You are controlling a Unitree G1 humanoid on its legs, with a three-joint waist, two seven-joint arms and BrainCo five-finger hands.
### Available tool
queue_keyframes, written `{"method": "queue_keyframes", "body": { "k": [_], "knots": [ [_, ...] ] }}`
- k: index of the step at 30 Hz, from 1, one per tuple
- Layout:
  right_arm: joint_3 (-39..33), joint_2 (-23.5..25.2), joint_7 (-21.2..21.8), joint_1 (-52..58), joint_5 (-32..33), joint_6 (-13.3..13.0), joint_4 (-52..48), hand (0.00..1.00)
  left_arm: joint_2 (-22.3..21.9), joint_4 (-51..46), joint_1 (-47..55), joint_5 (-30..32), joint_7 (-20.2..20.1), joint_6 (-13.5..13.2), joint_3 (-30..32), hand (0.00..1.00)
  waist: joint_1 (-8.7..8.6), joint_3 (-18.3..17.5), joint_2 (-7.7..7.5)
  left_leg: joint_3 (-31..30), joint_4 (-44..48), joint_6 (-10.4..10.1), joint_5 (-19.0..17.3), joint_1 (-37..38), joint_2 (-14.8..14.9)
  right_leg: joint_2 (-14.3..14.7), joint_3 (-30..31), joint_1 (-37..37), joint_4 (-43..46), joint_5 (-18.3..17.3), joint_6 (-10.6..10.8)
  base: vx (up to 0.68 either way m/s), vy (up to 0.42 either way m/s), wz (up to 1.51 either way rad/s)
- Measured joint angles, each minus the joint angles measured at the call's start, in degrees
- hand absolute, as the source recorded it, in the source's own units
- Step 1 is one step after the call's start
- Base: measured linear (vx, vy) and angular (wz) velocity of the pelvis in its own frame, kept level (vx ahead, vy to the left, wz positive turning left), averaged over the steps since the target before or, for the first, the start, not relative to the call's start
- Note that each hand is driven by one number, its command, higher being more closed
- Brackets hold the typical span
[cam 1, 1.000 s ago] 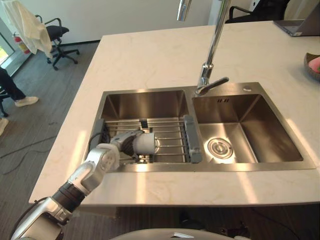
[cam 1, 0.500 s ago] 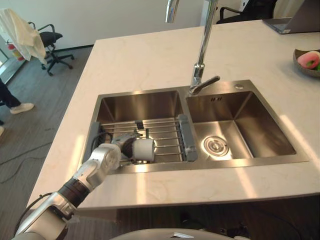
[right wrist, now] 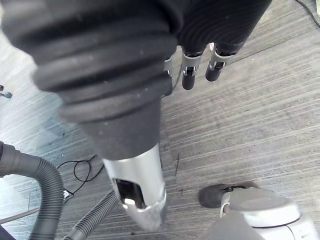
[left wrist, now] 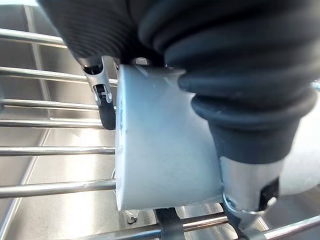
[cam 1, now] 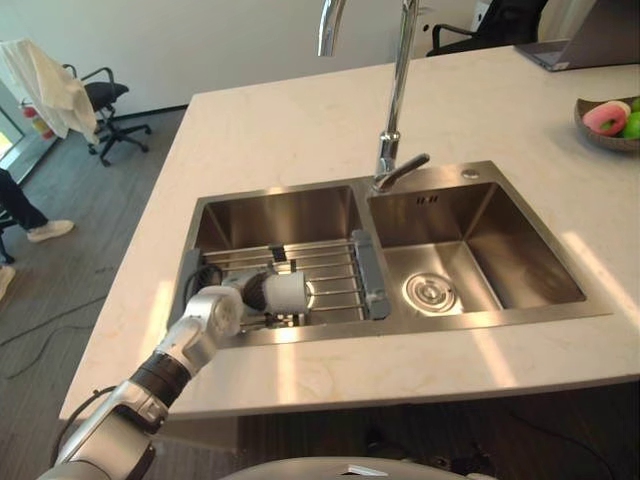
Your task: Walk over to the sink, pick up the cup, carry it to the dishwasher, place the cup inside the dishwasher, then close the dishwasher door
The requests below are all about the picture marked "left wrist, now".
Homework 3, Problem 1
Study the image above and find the stainless steel sink basin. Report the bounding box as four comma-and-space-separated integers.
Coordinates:
0, 0, 320, 240

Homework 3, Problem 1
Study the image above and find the white cup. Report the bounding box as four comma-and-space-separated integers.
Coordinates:
114, 63, 225, 212

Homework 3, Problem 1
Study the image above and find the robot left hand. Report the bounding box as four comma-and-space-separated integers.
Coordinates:
36, 0, 320, 240

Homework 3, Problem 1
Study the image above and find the steel rod drying rack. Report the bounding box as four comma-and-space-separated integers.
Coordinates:
0, 27, 320, 240

